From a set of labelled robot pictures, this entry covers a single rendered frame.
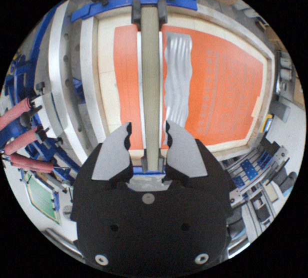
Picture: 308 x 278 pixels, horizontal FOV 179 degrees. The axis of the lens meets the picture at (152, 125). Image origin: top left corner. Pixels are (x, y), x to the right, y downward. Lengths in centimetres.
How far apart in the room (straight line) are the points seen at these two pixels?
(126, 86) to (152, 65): 13
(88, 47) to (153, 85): 21
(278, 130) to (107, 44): 391
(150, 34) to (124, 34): 13
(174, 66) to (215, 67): 13
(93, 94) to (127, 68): 11
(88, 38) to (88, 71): 9
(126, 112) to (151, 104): 14
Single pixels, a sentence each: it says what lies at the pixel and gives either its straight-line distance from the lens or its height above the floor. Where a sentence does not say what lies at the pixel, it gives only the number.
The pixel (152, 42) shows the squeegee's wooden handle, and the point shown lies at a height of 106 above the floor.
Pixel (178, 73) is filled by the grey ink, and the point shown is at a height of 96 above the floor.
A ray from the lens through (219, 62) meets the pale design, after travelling 35.
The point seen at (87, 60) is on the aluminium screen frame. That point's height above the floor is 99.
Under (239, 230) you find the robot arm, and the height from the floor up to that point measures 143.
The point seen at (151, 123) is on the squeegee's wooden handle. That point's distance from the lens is 19.
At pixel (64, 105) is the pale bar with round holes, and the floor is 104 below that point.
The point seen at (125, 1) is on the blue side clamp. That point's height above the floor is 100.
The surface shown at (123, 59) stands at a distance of 28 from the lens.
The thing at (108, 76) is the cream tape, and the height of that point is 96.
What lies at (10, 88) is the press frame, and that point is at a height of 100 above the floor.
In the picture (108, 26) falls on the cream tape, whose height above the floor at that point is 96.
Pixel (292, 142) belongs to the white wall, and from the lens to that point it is 375.
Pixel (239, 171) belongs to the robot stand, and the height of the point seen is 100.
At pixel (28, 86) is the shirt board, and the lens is 78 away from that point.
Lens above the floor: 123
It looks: 60 degrees down
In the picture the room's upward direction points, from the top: 177 degrees clockwise
